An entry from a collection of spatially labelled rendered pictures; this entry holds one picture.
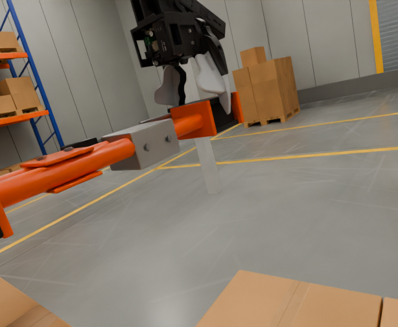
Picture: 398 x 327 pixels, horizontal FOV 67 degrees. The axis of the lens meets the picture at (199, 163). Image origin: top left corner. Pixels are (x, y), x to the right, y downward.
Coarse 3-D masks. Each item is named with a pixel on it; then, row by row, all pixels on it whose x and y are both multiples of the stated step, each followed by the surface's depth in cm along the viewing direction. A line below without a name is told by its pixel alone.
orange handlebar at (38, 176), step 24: (192, 120) 41; (96, 144) 35; (120, 144) 32; (24, 168) 29; (48, 168) 27; (72, 168) 28; (96, 168) 30; (0, 192) 24; (24, 192) 25; (48, 192) 28
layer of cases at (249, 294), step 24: (240, 288) 87; (264, 288) 85; (288, 288) 82; (312, 288) 80; (336, 288) 78; (216, 312) 81; (240, 312) 78; (264, 312) 76; (288, 312) 74; (312, 312) 73; (336, 312) 71; (360, 312) 69; (384, 312) 67
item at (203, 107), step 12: (216, 96) 47; (180, 108) 44; (192, 108) 43; (204, 108) 41; (216, 108) 44; (240, 108) 47; (204, 120) 42; (216, 120) 44; (228, 120) 47; (240, 120) 47; (192, 132) 44; (204, 132) 43; (216, 132) 42
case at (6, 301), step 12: (0, 288) 36; (12, 288) 36; (0, 300) 34; (12, 300) 33; (24, 300) 32; (0, 312) 31; (12, 312) 31; (24, 312) 30; (36, 312) 30; (48, 312) 29; (0, 324) 29; (12, 324) 29; (24, 324) 28; (36, 324) 28; (48, 324) 27; (60, 324) 27
